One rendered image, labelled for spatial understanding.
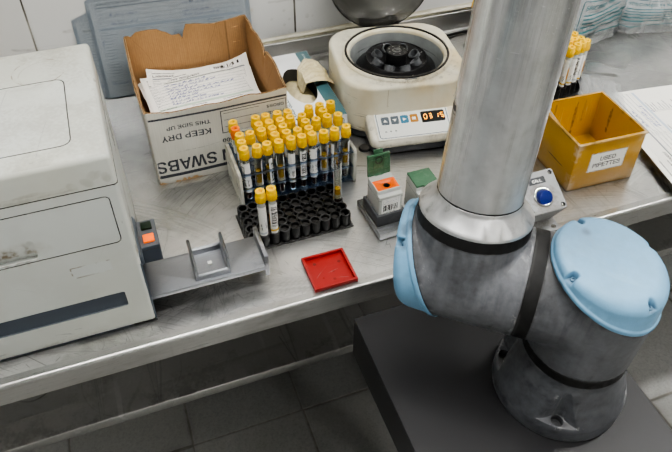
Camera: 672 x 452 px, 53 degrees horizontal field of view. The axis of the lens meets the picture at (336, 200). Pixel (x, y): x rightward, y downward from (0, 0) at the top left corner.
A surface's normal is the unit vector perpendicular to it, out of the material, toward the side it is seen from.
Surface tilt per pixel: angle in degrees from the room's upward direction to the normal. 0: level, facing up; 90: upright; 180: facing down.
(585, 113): 90
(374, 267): 0
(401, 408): 4
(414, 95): 90
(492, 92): 81
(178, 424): 0
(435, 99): 90
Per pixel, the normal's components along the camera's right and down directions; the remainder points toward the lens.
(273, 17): 0.34, 0.62
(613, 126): -0.95, 0.20
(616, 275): 0.15, -0.67
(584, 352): -0.35, 0.68
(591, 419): 0.22, 0.45
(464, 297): -0.25, 0.47
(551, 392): -0.50, 0.35
